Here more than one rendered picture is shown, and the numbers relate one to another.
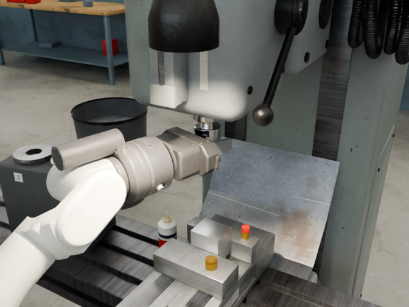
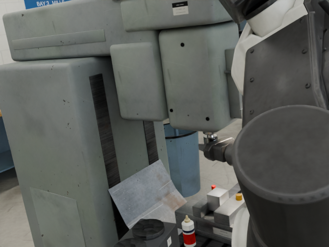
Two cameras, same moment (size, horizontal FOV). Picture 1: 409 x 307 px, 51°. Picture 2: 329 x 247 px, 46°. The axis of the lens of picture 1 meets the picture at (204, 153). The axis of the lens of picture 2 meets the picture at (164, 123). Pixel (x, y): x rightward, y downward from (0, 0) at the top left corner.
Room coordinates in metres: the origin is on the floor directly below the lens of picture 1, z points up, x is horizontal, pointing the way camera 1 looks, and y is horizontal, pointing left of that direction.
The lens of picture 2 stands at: (0.62, 1.21, 1.67)
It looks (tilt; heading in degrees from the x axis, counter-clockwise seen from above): 15 degrees down; 280
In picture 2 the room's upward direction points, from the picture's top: 8 degrees counter-clockwise
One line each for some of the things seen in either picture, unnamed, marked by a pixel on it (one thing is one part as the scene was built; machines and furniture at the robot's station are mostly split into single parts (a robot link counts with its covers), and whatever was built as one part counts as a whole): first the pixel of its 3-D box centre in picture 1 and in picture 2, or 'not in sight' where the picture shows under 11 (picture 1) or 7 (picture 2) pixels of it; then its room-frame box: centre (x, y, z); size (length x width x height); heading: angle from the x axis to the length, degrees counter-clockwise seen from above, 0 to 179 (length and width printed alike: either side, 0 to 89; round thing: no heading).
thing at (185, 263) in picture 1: (195, 267); (232, 209); (0.63, 0.02, 1.01); 0.15 x 0.06 x 0.04; 58
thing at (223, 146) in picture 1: (219, 149); not in sight; (0.66, -0.03, 1.23); 0.06 x 0.02 x 0.03; 133
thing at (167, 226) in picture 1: (167, 233); (188, 230); (0.78, 0.08, 0.97); 0.04 x 0.04 x 0.11
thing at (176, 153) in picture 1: (165, 160); (230, 152); (0.62, 0.06, 1.23); 0.13 x 0.12 x 0.10; 43
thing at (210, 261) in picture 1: (211, 262); (239, 196); (0.61, -0.01, 1.04); 0.02 x 0.02 x 0.02
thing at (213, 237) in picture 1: (210, 241); (218, 199); (0.68, -0.01, 1.03); 0.06 x 0.05 x 0.06; 58
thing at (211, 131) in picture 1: (207, 127); (210, 137); (0.68, 0.00, 1.26); 0.05 x 0.05 x 0.01
